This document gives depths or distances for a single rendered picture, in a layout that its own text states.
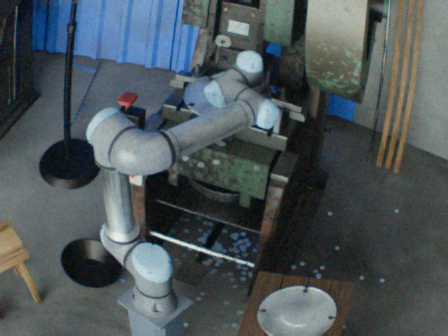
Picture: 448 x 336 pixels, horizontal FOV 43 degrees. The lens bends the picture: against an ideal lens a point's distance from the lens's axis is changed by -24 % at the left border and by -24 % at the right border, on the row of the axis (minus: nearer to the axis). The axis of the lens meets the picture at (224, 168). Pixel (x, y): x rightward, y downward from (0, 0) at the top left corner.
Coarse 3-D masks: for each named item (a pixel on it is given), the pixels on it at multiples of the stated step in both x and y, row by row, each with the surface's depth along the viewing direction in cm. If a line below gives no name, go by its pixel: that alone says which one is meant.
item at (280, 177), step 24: (312, 96) 269; (312, 120) 266; (312, 144) 286; (288, 168) 238; (312, 168) 319; (288, 192) 254; (312, 192) 325; (264, 216) 243; (288, 216) 284; (312, 216) 312; (264, 240) 250; (288, 240) 299; (264, 264) 257; (288, 264) 288
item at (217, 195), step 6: (192, 180) 268; (198, 186) 266; (204, 186) 264; (204, 192) 266; (210, 192) 264; (216, 192) 263; (222, 192) 277; (210, 198) 267; (216, 198) 266; (222, 198) 265; (228, 198) 264; (234, 198) 264
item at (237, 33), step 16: (224, 0) 223; (240, 0) 224; (256, 0) 224; (224, 16) 226; (240, 16) 224; (256, 16) 222; (224, 32) 231; (240, 32) 228; (256, 32) 226; (224, 48) 232; (240, 48) 232; (224, 64) 236
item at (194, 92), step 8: (200, 80) 249; (208, 80) 250; (192, 88) 245; (200, 88) 245; (184, 96) 241; (192, 96) 241; (200, 96) 241; (200, 104) 238; (208, 104) 238; (200, 112) 234
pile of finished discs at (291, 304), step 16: (288, 288) 234; (304, 288) 234; (272, 304) 227; (288, 304) 227; (304, 304) 227; (320, 304) 227; (272, 320) 221; (288, 320) 220; (304, 320) 220; (320, 320) 221
